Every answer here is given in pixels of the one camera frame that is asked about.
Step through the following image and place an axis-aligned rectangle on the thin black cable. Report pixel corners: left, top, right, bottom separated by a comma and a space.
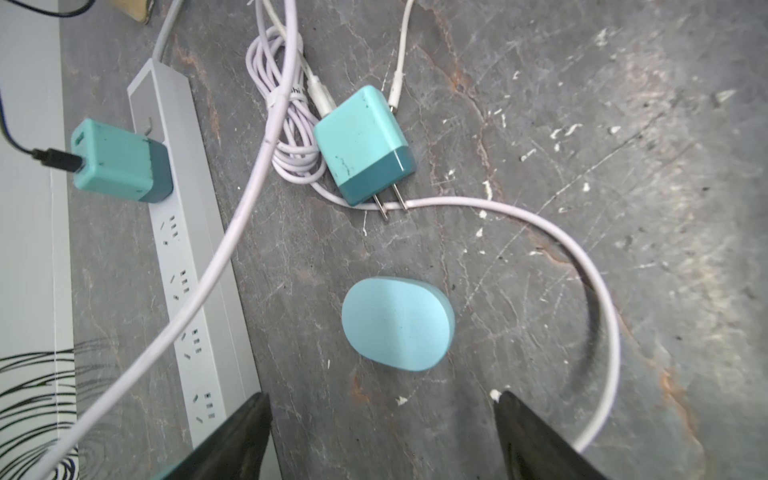
0, 0, 97, 175

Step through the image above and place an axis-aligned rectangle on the white power strip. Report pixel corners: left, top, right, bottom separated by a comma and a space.
128, 60, 261, 446

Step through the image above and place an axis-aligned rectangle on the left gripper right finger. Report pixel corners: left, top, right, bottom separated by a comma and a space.
493, 391, 606, 480

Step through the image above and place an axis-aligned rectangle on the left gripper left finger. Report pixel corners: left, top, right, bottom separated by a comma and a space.
156, 392, 273, 480

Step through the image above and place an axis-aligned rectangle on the teal charger black cable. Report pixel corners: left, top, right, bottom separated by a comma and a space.
70, 117, 175, 204

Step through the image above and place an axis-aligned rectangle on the beige spice jar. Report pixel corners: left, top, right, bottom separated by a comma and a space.
109, 0, 155, 24

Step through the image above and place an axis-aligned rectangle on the blue earbud case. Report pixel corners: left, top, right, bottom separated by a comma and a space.
341, 276, 456, 372

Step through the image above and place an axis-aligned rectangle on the lilac cable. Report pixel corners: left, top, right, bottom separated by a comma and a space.
23, 0, 622, 480

